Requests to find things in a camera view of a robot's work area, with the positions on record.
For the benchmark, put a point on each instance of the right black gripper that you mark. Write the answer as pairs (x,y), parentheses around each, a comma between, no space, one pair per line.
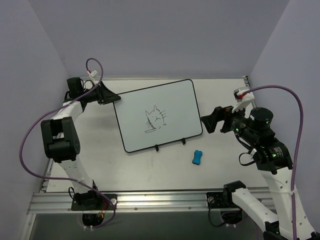
(225,121)

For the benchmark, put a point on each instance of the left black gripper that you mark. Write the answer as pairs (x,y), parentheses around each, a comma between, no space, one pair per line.
(100,93)

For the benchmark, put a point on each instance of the blue whiteboard eraser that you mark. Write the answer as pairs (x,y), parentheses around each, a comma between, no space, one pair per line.
(197,157)

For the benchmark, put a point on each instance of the white whiteboard black frame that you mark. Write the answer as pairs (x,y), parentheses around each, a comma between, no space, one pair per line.
(157,115)

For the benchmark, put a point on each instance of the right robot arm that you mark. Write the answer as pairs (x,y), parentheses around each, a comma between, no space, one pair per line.
(273,161)

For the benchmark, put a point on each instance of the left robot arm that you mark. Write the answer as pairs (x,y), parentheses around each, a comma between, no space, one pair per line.
(60,138)

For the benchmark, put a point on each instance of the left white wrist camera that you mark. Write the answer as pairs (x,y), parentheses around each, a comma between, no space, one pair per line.
(92,74)

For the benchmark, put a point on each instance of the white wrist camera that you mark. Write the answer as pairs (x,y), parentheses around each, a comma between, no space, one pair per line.
(243,98)
(92,74)

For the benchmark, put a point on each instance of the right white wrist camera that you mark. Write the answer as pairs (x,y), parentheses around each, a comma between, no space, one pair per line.
(243,98)

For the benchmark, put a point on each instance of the back aluminium rail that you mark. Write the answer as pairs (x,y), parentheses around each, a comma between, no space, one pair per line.
(151,78)

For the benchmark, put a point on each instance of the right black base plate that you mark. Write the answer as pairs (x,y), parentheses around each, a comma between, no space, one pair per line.
(216,200)

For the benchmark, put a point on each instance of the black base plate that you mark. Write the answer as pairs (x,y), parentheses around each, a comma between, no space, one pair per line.
(91,201)
(216,200)

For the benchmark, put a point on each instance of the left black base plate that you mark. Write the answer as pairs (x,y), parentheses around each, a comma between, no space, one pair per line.
(91,201)

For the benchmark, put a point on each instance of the left aluminium side rail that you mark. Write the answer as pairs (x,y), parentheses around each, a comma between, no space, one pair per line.
(48,172)

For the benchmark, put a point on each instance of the aluminium front rail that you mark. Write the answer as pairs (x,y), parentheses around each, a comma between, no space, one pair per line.
(128,202)

